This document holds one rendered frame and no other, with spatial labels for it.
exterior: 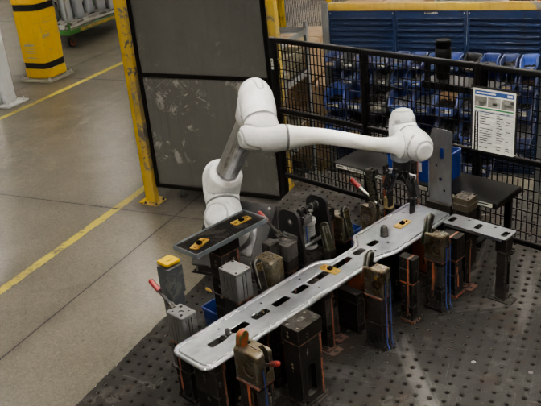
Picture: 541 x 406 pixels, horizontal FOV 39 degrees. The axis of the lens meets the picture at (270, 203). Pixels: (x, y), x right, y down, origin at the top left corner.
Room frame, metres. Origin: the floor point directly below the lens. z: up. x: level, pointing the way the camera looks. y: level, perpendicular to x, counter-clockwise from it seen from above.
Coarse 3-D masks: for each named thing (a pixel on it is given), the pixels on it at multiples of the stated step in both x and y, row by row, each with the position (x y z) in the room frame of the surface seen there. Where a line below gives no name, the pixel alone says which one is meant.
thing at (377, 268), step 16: (368, 272) 2.45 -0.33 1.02; (384, 272) 2.42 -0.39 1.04; (368, 288) 2.46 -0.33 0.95; (384, 288) 2.42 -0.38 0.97; (368, 304) 2.46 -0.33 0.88; (384, 304) 2.43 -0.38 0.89; (368, 320) 2.47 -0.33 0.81; (384, 320) 2.43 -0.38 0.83; (368, 336) 2.47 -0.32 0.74; (384, 336) 2.42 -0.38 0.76
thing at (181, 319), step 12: (168, 312) 2.26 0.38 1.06; (180, 312) 2.26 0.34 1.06; (192, 312) 2.24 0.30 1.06; (168, 324) 2.26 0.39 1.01; (180, 324) 2.21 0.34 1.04; (192, 324) 2.23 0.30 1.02; (180, 336) 2.22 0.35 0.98; (180, 360) 2.25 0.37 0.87; (180, 372) 2.25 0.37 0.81; (192, 372) 2.22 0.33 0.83; (180, 384) 2.26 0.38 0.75; (192, 384) 2.21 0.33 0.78; (192, 396) 2.21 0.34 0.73
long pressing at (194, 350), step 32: (384, 224) 2.88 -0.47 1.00; (416, 224) 2.85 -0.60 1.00; (352, 256) 2.63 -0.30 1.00; (384, 256) 2.62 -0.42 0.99; (288, 288) 2.44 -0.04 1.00; (320, 288) 2.41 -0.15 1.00; (224, 320) 2.27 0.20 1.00; (256, 320) 2.25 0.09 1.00; (192, 352) 2.09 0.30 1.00; (224, 352) 2.08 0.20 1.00
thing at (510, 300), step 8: (504, 240) 2.67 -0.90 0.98; (512, 240) 2.69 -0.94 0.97; (496, 248) 2.69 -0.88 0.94; (504, 248) 2.67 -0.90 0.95; (496, 256) 2.70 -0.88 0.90; (504, 256) 2.67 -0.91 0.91; (496, 264) 2.69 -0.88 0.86; (504, 264) 2.67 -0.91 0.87; (496, 272) 2.69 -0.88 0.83; (504, 272) 2.67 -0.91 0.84; (496, 280) 2.69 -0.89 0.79; (504, 280) 2.67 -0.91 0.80; (496, 288) 2.69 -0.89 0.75; (504, 288) 2.67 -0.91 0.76; (488, 296) 2.71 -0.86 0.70; (496, 296) 2.69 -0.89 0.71; (504, 296) 2.67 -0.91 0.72; (512, 296) 2.69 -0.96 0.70
